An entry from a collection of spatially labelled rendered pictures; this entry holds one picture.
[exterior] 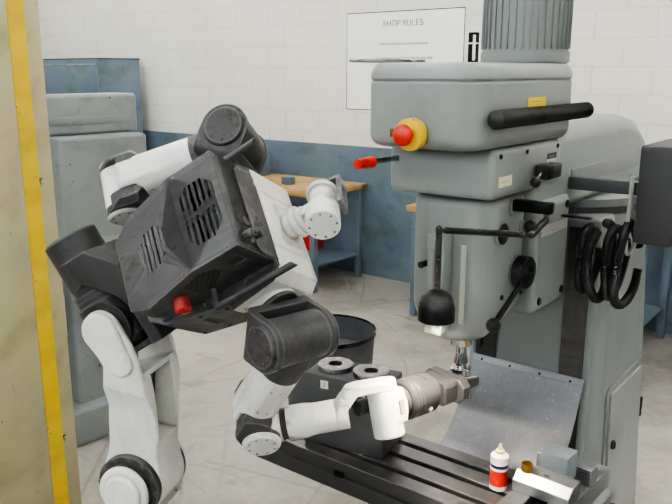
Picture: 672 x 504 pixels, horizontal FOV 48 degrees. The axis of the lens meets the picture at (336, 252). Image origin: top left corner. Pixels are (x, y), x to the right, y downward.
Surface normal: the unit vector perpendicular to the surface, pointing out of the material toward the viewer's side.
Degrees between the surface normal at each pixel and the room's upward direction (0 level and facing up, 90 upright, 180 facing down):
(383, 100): 90
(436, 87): 90
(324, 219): 115
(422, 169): 90
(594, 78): 90
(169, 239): 74
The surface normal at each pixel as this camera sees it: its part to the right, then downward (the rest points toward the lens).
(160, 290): -0.67, -0.11
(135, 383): -0.26, 0.22
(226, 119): -0.20, -0.27
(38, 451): 0.79, 0.14
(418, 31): -0.62, 0.18
